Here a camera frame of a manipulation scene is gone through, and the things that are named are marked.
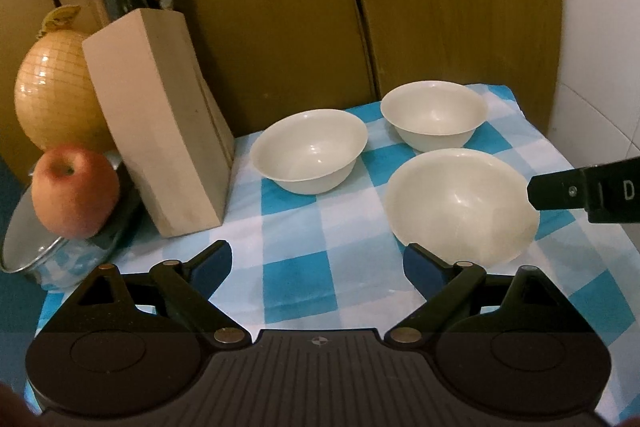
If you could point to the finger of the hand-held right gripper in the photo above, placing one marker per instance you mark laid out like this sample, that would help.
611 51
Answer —
557 191

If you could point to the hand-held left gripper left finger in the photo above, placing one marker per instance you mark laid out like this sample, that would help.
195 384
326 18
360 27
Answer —
212 267

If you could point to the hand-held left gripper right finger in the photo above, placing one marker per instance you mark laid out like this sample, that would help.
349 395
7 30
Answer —
425 272

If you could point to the cream ceramic bowl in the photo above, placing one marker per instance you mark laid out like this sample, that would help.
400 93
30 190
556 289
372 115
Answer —
310 157
435 114
460 207

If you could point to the blue white checkered tablecloth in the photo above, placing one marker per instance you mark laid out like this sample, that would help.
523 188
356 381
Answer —
300 267

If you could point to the steel cooking pot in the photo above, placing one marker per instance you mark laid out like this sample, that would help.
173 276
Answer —
65 262

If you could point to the wooden knife block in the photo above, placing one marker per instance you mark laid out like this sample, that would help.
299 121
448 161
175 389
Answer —
160 122

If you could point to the red apple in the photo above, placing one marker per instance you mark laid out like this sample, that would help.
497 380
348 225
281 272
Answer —
75 192

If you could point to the steel pot lid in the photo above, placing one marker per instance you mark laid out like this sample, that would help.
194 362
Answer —
25 232

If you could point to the yellow pomelo in net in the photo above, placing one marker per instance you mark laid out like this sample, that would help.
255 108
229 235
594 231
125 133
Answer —
55 97

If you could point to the wooden cabinet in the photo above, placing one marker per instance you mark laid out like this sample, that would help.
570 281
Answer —
400 7

